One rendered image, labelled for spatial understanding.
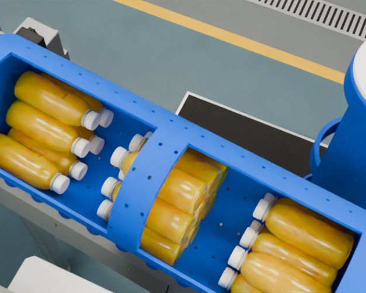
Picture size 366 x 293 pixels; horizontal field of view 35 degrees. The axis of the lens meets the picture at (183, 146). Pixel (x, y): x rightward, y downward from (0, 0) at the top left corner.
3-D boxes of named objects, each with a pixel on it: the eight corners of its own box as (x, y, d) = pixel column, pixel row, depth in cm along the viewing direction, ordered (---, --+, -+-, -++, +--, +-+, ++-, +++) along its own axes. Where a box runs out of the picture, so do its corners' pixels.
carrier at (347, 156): (365, 186, 220) (290, 172, 222) (469, 40, 143) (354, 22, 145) (361, 257, 207) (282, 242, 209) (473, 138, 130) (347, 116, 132)
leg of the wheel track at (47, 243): (64, 280, 216) (28, 219, 161) (51, 272, 217) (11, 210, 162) (73, 267, 218) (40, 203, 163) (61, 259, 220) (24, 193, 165)
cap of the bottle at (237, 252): (246, 248, 110) (238, 243, 111) (243, 251, 106) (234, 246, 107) (237, 266, 110) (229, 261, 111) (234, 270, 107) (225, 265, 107)
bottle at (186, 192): (207, 194, 113) (132, 154, 117) (210, 177, 107) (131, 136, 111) (190, 221, 110) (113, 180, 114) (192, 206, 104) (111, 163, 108)
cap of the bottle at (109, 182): (118, 177, 114) (111, 172, 115) (107, 191, 112) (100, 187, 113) (119, 186, 117) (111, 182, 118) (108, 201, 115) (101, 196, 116)
